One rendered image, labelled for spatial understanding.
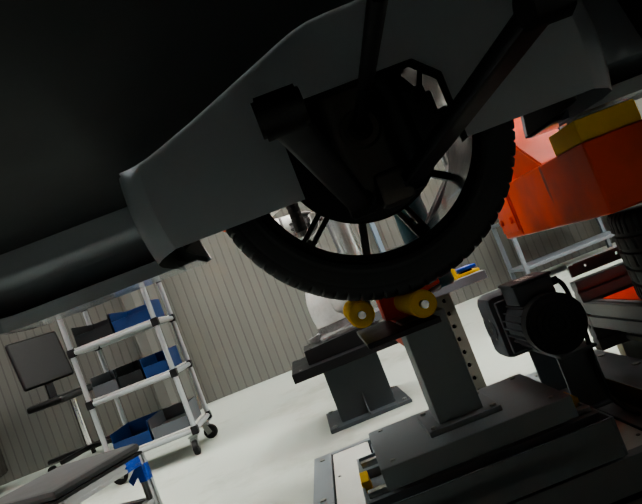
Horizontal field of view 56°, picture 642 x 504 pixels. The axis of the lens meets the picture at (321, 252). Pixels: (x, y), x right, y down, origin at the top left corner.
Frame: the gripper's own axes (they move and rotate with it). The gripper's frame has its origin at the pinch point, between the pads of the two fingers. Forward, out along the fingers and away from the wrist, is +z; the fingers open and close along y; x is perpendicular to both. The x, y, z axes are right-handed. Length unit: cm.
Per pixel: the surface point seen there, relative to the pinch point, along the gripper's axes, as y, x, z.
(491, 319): -34, -42, 26
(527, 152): -55, -3, 35
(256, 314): 29, -47, -351
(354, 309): 5, -24, 57
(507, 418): -15, -53, 70
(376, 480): 11, -63, 49
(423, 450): 2, -54, 67
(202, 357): 86, -67, -353
